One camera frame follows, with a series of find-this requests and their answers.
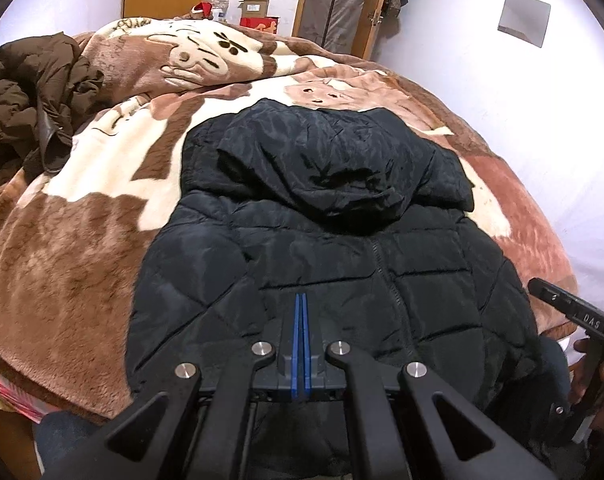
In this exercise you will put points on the red box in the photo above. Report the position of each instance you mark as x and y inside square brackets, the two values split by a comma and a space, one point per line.
[259, 24]

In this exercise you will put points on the wooden bed frame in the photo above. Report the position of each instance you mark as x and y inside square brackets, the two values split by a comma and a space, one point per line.
[4, 445]

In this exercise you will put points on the clear plastic container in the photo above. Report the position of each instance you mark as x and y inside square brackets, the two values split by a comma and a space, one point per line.
[222, 9]

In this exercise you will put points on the red santa hat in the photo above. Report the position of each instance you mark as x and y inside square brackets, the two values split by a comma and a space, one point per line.
[202, 10]

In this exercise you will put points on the black puffer jacket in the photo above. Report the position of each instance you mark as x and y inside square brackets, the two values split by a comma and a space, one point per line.
[332, 260]

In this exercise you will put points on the wooden door frame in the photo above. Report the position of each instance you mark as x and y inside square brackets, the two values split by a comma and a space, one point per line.
[369, 25]

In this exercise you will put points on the person's left leg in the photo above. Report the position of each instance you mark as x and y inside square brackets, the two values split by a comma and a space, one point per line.
[64, 440]

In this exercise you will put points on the grey zippered door curtain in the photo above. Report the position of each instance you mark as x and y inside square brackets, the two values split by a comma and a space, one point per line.
[334, 5]

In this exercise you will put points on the brown cartoon printed blanket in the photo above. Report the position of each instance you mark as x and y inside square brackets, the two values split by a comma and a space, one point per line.
[57, 260]

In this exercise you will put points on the pink striped bed sheet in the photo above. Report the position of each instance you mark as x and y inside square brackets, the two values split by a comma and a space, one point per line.
[7, 395]

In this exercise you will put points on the brown puffer jacket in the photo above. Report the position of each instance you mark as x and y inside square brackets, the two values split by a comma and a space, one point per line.
[17, 100]

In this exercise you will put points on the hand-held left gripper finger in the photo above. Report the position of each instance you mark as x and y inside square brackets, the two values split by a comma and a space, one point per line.
[306, 350]
[299, 350]

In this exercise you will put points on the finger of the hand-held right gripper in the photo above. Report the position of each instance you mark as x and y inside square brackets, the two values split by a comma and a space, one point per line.
[551, 295]

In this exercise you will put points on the grey wall panel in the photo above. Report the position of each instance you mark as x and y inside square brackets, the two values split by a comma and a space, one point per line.
[524, 19]

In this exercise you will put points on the open cardboard box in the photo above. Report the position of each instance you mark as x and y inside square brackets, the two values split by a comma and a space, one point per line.
[254, 7]

